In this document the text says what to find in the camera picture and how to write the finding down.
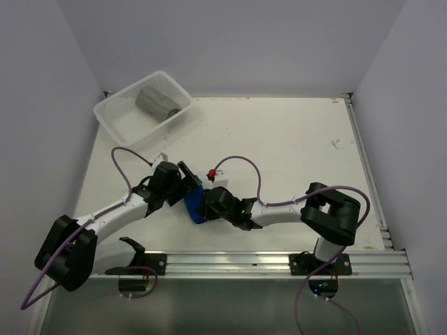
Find blue towel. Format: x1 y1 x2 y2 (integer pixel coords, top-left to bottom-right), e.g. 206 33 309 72
184 184 207 225

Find grey towel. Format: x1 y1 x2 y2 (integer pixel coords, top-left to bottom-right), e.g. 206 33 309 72
135 86 182 123

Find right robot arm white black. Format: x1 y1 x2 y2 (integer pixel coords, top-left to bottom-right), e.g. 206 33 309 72
194 182 360 274

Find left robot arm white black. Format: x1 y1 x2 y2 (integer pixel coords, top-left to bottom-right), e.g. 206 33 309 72
34 161 202 292

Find white plastic basket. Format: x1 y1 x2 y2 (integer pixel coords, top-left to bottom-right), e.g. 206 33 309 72
94 71 193 147

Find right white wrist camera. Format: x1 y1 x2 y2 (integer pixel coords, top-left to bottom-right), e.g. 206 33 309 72
203 169 228 189

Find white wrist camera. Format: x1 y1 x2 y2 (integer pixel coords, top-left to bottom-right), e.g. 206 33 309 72
203 169 228 189
152 153 168 168

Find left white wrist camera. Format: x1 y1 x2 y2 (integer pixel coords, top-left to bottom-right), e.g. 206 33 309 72
152 153 168 168

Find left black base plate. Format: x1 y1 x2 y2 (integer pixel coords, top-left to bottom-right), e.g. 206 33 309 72
105 253 168 276

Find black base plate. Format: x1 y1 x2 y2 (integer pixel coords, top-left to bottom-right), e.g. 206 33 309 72
105 253 168 276
288 251 353 276

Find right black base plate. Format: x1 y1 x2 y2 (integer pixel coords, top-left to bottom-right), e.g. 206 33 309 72
288 251 353 276

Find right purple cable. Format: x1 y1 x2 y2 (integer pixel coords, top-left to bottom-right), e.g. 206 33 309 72
213 155 371 335

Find purple cable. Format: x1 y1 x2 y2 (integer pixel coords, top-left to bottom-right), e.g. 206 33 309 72
213 155 371 335
20 146 154 311

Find aluminium mounting rail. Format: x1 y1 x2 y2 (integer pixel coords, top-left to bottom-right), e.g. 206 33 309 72
45 249 415 280

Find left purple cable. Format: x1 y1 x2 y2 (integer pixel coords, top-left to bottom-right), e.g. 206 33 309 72
20 146 154 311

